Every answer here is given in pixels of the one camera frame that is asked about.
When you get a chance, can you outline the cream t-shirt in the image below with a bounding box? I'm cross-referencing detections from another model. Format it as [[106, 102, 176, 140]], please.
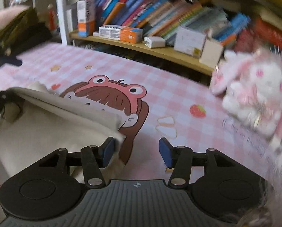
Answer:
[[0, 82, 127, 190]]

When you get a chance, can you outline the white pink bunny plush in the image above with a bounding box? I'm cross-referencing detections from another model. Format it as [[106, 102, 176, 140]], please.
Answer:
[[210, 47, 282, 152]]

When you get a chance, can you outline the pink checked cartoon desk mat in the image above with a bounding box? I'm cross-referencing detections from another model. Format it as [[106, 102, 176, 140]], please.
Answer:
[[0, 42, 282, 227]]

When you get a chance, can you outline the white wooden bookshelf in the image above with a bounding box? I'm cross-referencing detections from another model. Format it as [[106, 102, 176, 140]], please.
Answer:
[[55, 0, 282, 86]]

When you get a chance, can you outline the row of colourful books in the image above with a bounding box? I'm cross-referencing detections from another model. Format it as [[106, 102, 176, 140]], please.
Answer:
[[94, 0, 282, 59]]

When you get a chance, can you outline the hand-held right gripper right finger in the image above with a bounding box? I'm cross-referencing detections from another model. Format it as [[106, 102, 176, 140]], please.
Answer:
[[159, 137, 238, 190]]

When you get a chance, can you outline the olive green garment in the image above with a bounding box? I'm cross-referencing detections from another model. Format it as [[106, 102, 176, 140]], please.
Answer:
[[0, 6, 41, 50]]

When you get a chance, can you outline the red bottle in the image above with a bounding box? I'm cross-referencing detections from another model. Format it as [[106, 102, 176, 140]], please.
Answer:
[[47, 4, 58, 30]]

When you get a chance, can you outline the white labelled box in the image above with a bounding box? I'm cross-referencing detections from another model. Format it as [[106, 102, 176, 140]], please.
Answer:
[[174, 26, 206, 58]]

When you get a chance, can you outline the beige pen holder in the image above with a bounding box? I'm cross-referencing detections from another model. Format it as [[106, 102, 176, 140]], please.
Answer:
[[199, 39, 224, 70]]

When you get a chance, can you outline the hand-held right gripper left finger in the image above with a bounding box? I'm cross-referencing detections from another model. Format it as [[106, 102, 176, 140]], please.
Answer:
[[39, 137, 116, 189]]

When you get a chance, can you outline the white charger block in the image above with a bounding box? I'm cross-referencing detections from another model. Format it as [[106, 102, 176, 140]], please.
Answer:
[[144, 36, 166, 48]]

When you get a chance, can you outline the long white orange carton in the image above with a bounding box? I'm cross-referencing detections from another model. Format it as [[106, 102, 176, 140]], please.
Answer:
[[98, 25, 144, 43]]

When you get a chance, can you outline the tall white orange carton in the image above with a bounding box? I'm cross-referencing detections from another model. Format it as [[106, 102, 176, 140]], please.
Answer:
[[77, 0, 96, 37]]

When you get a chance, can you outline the pink fluffy cloth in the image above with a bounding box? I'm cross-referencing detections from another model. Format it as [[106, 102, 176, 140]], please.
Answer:
[[0, 5, 30, 29]]

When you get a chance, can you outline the person's fuzzy pale sleeve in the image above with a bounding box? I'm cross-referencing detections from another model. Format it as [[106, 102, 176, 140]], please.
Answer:
[[236, 170, 282, 227]]

